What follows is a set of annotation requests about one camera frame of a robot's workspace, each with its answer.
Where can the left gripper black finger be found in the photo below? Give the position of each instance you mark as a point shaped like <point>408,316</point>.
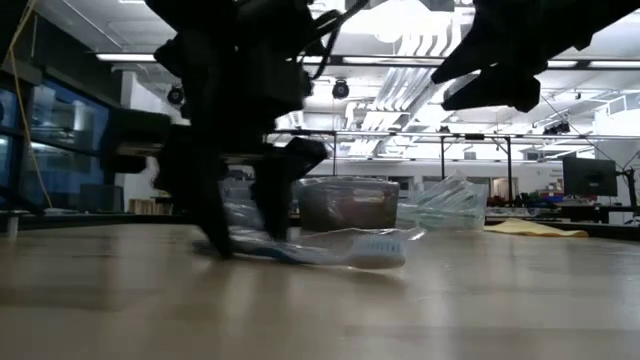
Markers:
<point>212,210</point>
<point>274,200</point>

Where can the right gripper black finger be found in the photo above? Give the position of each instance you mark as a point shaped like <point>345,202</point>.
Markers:
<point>495,92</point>
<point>465,57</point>

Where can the blue toothbrush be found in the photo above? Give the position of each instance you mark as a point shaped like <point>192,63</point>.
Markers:
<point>350,250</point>

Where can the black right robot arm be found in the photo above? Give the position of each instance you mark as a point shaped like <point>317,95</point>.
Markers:
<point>600,20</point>

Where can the wooden crate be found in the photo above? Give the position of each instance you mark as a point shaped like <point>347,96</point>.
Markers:
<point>147,206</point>

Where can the black ceiling spotlight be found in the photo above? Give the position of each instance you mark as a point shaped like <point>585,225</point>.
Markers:
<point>175,95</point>
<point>340,89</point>

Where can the overhead beam with light strip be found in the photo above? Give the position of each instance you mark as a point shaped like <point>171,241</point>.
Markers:
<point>390,60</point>

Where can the black computer monitor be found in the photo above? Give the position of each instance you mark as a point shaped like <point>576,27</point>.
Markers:
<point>590,176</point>

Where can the clear plastic bin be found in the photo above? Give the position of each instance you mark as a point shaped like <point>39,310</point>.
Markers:
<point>445,210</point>

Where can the yellow cloth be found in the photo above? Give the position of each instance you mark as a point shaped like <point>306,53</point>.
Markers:
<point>530,227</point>

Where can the dark framed window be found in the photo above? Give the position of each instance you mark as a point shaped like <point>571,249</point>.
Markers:
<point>70,117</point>

